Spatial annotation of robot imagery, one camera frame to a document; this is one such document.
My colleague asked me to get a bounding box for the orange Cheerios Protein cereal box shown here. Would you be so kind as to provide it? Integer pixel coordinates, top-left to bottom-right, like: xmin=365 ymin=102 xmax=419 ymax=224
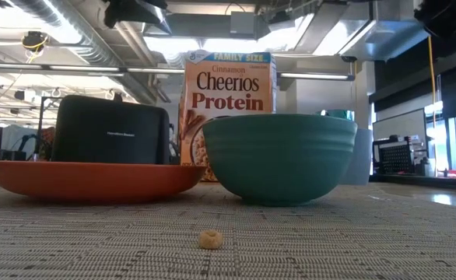
xmin=178 ymin=49 xmax=279 ymax=183

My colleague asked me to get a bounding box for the pale blue cup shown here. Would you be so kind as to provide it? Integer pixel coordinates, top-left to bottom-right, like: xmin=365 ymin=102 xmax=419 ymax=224
xmin=338 ymin=127 xmax=374 ymax=186

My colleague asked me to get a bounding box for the teal green bowl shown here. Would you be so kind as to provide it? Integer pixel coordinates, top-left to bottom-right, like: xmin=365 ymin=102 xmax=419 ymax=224
xmin=202 ymin=113 xmax=359 ymax=207

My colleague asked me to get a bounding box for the short ceiling light strip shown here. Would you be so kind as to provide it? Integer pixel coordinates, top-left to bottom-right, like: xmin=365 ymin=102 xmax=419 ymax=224
xmin=278 ymin=72 xmax=356 ymax=82

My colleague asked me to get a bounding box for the grey ceiling box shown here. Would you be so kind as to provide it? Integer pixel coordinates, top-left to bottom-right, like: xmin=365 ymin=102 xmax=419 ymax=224
xmin=230 ymin=10 xmax=258 ymax=40

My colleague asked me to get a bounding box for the black two-slot toaster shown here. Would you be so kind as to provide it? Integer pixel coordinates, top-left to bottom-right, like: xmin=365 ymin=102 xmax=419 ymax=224
xmin=51 ymin=94 xmax=171 ymax=166

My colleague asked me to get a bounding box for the orange plate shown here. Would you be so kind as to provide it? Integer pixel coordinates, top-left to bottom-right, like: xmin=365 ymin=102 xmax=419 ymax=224
xmin=0 ymin=159 xmax=207 ymax=205

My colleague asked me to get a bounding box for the grey woven placemat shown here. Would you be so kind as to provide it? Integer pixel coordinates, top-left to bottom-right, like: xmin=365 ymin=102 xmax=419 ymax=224
xmin=0 ymin=181 xmax=456 ymax=280

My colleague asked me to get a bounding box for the long ceiling light strip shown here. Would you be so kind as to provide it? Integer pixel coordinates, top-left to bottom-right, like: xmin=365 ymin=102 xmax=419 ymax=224
xmin=0 ymin=61 xmax=186 ymax=75

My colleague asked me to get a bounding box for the black pegboard rack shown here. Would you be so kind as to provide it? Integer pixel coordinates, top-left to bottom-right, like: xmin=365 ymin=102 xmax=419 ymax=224
xmin=372 ymin=135 xmax=427 ymax=176

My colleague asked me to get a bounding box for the black counter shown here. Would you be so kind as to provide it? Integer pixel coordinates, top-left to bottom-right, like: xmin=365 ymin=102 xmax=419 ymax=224
xmin=370 ymin=173 xmax=456 ymax=191

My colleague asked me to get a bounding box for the single cereal ring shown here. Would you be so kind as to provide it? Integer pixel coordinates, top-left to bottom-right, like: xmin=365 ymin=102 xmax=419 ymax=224
xmin=198 ymin=229 xmax=225 ymax=250

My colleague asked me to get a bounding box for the silver ribbed ceiling duct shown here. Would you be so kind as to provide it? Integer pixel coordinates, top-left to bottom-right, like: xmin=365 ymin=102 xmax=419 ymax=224
xmin=9 ymin=0 xmax=163 ymax=106

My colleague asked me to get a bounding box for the grey wall panel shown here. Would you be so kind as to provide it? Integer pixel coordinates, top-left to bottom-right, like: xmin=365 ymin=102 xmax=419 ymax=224
xmin=371 ymin=107 xmax=427 ymax=143

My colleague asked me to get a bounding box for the silver rectangular ceiling duct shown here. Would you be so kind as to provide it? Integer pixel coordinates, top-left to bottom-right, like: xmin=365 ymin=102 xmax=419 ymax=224
xmin=293 ymin=0 xmax=431 ymax=63

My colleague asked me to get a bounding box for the yellow hanging cable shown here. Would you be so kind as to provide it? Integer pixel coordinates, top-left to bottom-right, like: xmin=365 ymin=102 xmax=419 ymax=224
xmin=428 ymin=35 xmax=437 ymax=174

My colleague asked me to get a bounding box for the black yellow cable reel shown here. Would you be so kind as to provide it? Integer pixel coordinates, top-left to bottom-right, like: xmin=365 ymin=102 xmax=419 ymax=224
xmin=20 ymin=30 xmax=49 ymax=54

